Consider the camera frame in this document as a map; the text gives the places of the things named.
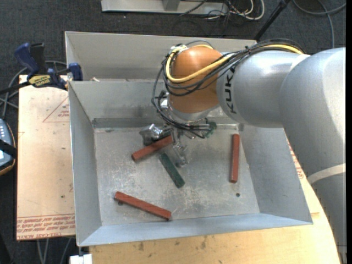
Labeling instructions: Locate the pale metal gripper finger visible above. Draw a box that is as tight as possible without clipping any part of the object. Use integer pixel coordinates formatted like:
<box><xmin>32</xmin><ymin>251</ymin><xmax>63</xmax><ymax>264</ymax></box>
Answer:
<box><xmin>172</xmin><ymin>136</ymin><xmax>190</xmax><ymax>168</ymax></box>
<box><xmin>139</xmin><ymin>123</ymin><xmax>166</xmax><ymax>146</ymax></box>

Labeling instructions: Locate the red-brown flat block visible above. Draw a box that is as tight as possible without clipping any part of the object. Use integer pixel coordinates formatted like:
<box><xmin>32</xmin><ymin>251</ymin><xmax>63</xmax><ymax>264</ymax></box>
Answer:
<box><xmin>229</xmin><ymin>133</ymin><xmax>241</xmax><ymax>184</ymax></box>
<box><xmin>131</xmin><ymin>135</ymin><xmax>174</xmax><ymax>163</ymax></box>
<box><xmin>113</xmin><ymin>191</ymin><xmax>173</xmax><ymax>222</ymax></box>

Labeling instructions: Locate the dark green flat block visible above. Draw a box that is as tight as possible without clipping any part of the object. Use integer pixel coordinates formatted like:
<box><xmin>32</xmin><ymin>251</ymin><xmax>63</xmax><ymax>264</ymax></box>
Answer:
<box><xmin>158</xmin><ymin>152</ymin><xmax>186</xmax><ymax>189</ymax></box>

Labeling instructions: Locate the grey metal bin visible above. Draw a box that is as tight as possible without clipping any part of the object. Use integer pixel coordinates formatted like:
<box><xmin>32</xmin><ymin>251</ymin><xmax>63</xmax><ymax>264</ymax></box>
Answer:
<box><xmin>64</xmin><ymin>31</ymin><xmax>314</xmax><ymax>248</ymax></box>

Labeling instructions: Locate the brown cardboard board red print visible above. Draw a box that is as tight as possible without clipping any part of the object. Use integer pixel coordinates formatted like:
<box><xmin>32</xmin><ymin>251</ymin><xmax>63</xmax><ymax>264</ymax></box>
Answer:
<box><xmin>16</xmin><ymin>74</ymin><xmax>306</xmax><ymax>241</ymax></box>

